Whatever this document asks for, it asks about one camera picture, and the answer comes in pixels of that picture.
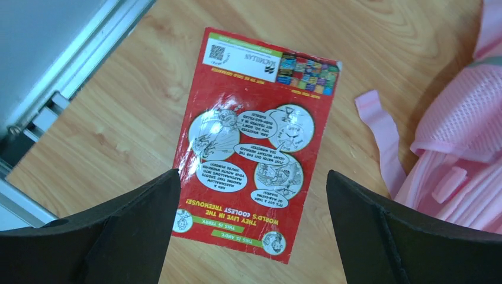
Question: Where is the red comic book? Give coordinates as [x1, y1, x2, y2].
[173, 27, 343, 264]

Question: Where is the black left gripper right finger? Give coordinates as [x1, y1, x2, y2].
[326, 170, 501, 283]

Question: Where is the pink student backpack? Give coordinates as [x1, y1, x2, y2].
[355, 1, 501, 234]

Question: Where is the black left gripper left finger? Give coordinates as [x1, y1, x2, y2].
[1, 169, 181, 283]

